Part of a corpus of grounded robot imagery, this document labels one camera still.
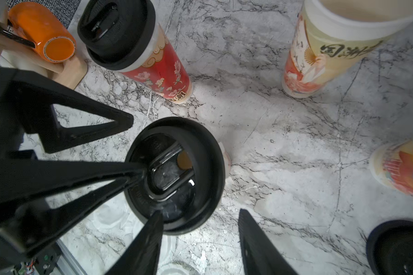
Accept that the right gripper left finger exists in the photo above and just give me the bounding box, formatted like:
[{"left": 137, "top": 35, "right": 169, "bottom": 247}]
[{"left": 107, "top": 211, "right": 164, "bottom": 275}]

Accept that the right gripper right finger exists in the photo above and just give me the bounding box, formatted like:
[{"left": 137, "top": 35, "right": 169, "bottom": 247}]
[{"left": 238, "top": 209, "right": 297, "bottom": 275}]

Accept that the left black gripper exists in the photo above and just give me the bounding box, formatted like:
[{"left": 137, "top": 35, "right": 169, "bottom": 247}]
[{"left": 0, "top": 69, "right": 146, "bottom": 274}]

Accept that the yellow patterned paper cup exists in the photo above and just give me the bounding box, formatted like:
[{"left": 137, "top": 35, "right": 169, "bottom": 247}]
[{"left": 219, "top": 142, "right": 232, "bottom": 178}]

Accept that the black cup lid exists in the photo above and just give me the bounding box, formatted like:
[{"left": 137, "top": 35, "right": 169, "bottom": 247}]
[
  {"left": 366, "top": 220, "right": 413, "bottom": 275},
  {"left": 78, "top": 0, "right": 156, "bottom": 71},
  {"left": 125, "top": 117, "right": 227, "bottom": 236}
]

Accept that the red patterned paper cup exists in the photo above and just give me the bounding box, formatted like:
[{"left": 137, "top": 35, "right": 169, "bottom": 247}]
[{"left": 110, "top": 10, "right": 193, "bottom": 104}]

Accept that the wooden mug tree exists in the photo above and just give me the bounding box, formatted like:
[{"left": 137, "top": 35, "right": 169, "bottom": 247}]
[{"left": 0, "top": 22, "right": 88, "bottom": 89}]

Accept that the orange mug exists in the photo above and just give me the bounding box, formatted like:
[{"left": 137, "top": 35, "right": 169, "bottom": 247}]
[{"left": 8, "top": 2, "right": 76, "bottom": 63}]

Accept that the red flower paper cup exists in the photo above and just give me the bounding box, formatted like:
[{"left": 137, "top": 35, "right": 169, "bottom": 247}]
[{"left": 369, "top": 140, "right": 413, "bottom": 196}]

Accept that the back left paper cup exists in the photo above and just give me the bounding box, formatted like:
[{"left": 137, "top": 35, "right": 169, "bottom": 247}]
[{"left": 282, "top": 1, "right": 413, "bottom": 98}]

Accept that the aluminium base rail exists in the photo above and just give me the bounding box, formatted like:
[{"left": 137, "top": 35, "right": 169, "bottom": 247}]
[{"left": 6, "top": 240, "right": 90, "bottom": 275}]

